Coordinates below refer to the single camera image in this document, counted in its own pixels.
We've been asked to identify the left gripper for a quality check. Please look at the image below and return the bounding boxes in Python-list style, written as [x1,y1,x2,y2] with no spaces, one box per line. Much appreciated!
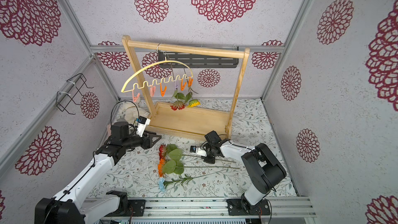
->
[123,130,162,150]

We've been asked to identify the wooden clothes rack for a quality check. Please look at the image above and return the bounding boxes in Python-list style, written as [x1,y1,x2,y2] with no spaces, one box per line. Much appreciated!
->
[122,35,250,141]

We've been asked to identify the orange artificial flower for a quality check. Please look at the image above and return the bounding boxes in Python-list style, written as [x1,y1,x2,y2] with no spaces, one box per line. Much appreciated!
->
[158,159,239,177]

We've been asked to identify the orange clothespin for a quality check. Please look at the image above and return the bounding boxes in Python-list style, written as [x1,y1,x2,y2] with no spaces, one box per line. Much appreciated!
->
[188,77,193,88]
[160,84,167,97]
[180,79,187,91]

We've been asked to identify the yellow artificial flower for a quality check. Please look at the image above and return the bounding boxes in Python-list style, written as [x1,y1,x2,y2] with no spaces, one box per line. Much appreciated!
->
[183,68,201,108]

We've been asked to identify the red artificial flower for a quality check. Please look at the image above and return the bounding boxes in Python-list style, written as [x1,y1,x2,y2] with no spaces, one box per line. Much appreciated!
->
[169,63,187,112]
[159,144,202,161]

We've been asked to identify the yellow wavy clothes hanger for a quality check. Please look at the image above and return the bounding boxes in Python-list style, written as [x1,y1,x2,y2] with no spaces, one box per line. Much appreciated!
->
[121,40,193,93]

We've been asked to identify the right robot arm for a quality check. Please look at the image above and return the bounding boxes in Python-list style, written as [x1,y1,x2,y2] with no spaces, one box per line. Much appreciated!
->
[202,131,287,211]

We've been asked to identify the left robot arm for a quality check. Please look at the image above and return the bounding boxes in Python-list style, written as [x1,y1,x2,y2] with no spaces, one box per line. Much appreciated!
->
[34,117,162,224]

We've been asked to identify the white plush toy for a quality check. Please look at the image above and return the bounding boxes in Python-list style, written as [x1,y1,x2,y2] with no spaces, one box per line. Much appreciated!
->
[115,102,150,124]

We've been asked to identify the blue artificial flower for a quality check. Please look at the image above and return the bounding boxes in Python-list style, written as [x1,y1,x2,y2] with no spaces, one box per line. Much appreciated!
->
[158,170,224,192]

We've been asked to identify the orange clothespin at end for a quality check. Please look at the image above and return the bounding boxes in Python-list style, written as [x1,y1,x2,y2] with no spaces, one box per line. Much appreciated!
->
[188,77,193,88]

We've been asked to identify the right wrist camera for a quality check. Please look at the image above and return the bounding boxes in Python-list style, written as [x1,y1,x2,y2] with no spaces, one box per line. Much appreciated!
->
[190,146,207,157]

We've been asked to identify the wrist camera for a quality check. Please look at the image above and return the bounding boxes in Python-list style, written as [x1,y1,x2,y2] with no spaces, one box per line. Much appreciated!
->
[190,146,207,157]
[135,116,151,138]

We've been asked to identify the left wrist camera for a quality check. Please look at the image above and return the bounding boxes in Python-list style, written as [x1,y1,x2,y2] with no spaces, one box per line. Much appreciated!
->
[135,116,151,138]

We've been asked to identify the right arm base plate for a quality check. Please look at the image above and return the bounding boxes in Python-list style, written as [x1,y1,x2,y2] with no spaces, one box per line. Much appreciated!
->
[226,199,272,216]

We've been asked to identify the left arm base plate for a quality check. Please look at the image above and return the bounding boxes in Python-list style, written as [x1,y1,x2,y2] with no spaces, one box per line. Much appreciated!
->
[106,190,146,217]

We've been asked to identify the aluminium front rail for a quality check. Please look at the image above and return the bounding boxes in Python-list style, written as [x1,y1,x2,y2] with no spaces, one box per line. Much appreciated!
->
[80,196,318,220]

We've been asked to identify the dark slotted wall shelf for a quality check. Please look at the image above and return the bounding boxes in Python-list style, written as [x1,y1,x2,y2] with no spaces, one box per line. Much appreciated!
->
[158,51,239,68]

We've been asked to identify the black wire wall rack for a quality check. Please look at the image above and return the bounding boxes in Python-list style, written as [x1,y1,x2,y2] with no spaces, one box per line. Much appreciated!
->
[55,73,93,115]

